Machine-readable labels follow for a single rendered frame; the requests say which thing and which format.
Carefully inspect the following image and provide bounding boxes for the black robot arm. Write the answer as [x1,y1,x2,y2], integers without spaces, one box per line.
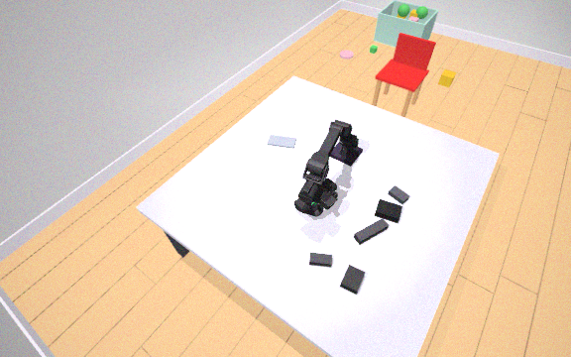
[298,120,359,209]

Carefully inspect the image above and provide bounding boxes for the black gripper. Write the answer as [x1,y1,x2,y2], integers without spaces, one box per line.
[294,178,337,213]

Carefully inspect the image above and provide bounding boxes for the dark grey unit with label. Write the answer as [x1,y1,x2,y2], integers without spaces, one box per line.
[306,200,324,216]

